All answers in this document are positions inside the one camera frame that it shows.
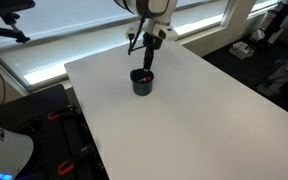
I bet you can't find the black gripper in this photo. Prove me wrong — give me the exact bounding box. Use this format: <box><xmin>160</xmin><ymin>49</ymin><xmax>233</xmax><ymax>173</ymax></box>
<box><xmin>143</xmin><ymin>33</ymin><xmax>162</xmax><ymax>71</ymax></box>

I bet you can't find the red and white marker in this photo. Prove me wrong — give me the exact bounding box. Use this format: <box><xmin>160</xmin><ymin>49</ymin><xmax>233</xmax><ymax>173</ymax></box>
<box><xmin>137</xmin><ymin>76</ymin><xmax>152</xmax><ymax>83</ymax></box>

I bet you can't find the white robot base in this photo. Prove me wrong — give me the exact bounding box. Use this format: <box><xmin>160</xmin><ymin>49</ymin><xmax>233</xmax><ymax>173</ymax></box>
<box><xmin>0</xmin><ymin>127</ymin><xmax>34</xmax><ymax>180</ymax></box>

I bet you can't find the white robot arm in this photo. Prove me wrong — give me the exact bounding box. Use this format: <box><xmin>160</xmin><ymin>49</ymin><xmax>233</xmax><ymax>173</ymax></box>
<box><xmin>113</xmin><ymin>0</ymin><xmax>178</xmax><ymax>71</ymax></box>

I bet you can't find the dark blue mug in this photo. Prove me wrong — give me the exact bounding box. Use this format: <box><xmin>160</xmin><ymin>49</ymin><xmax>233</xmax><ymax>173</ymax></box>
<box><xmin>130</xmin><ymin>69</ymin><xmax>154</xmax><ymax>96</ymax></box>

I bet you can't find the white device on floor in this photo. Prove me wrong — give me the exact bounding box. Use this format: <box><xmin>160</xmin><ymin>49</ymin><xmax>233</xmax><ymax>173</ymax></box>
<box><xmin>229</xmin><ymin>42</ymin><xmax>254</xmax><ymax>60</ymax></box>

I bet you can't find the background robot stand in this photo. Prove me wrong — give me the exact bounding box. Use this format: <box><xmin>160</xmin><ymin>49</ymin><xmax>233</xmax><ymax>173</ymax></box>
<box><xmin>257</xmin><ymin>0</ymin><xmax>288</xmax><ymax>96</ymax></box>

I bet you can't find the black side table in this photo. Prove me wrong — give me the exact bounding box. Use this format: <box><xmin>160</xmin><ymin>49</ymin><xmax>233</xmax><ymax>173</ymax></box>
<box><xmin>0</xmin><ymin>85</ymin><xmax>109</xmax><ymax>180</ymax></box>

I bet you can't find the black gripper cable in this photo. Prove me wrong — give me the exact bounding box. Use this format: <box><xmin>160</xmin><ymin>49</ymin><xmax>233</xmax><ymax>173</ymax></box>
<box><xmin>127</xmin><ymin>16</ymin><xmax>148</xmax><ymax>56</ymax></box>

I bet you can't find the upper orange-handled clamp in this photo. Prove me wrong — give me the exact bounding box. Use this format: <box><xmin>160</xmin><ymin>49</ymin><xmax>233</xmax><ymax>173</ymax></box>
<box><xmin>47</xmin><ymin>104</ymin><xmax>78</xmax><ymax>121</ymax></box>

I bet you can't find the orange-handled clamp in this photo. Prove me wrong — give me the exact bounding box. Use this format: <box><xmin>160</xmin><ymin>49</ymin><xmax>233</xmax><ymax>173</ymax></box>
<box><xmin>57</xmin><ymin>144</ymin><xmax>93</xmax><ymax>176</ymax></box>
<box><xmin>47</xmin><ymin>104</ymin><xmax>78</xmax><ymax>121</ymax></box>

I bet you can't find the lower orange-handled clamp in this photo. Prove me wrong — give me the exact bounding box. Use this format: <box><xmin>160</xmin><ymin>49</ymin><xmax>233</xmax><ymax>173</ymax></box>
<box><xmin>57</xmin><ymin>144</ymin><xmax>93</xmax><ymax>176</ymax></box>

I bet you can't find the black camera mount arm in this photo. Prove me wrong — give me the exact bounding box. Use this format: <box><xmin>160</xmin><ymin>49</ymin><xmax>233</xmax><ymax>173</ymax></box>
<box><xmin>0</xmin><ymin>0</ymin><xmax>35</xmax><ymax>43</ymax></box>

